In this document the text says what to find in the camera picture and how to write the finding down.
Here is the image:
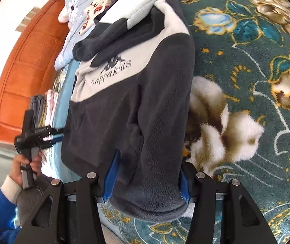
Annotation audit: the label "pink folded clothes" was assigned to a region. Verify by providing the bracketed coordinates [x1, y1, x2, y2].
[45, 89, 59, 130]

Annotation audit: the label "person's left forearm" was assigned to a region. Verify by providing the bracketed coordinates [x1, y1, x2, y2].
[0, 174, 24, 244]

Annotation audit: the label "carved wooden headboard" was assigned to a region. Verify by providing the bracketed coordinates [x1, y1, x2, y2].
[0, 0, 70, 144]

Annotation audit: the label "cream car print pyjama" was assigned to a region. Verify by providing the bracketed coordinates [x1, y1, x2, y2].
[79, 0, 117, 36]

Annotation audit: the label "teal floral blanket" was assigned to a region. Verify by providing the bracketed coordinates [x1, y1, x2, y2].
[41, 0, 290, 244]

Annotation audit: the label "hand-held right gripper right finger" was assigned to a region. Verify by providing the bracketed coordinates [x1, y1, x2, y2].
[178, 161, 280, 244]

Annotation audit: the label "blue daisy print duvet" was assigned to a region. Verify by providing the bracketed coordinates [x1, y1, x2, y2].
[54, 0, 125, 71]

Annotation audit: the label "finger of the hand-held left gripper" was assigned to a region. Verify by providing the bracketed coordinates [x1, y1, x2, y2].
[40, 135, 64, 149]
[35, 125, 64, 136]

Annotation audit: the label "person's left hand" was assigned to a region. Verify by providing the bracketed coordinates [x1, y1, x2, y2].
[9, 150, 42, 183]

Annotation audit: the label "dark grey folded clothes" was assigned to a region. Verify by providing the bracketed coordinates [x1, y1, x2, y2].
[29, 95, 46, 127]

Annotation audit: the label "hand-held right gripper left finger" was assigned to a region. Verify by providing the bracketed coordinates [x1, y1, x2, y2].
[21, 149, 122, 244]

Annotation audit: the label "dark grey fleece jacket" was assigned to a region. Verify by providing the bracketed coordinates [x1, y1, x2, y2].
[61, 0, 196, 221]

